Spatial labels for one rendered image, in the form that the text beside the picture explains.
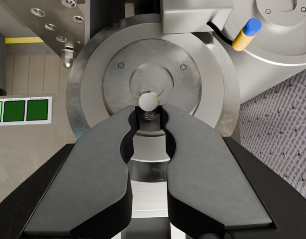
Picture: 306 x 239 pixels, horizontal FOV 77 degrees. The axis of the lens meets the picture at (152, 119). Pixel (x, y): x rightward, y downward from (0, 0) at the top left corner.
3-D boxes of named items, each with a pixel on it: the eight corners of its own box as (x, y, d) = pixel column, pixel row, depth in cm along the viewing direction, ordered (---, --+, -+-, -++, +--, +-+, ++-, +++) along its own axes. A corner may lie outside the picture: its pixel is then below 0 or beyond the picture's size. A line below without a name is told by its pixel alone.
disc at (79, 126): (235, 11, 17) (246, 184, 15) (233, 15, 18) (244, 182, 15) (71, 13, 17) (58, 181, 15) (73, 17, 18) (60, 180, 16)
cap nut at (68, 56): (71, 48, 50) (71, 64, 49) (78, 55, 53) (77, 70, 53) (58, 49, 50) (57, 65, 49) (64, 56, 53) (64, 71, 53)
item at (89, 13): (91, -106, 21) (89, 50, 18) (125, 28, 44) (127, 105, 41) (87, -105, 21) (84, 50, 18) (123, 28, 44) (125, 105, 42)
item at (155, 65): (202, 38, 15) (202, 136, 13) (197, 51, 17) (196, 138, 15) (105, 35, 15) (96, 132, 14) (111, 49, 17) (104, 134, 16)
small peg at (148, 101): (164, 96, 11) (154, 117, 11) (162, 106, 14) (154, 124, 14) (142, 86, 11) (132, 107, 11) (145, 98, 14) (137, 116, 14)
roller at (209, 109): (221, 21, 16) (229, 162, 14) (181, 100, 41) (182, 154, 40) (84, 22, 16) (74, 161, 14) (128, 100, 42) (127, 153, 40)
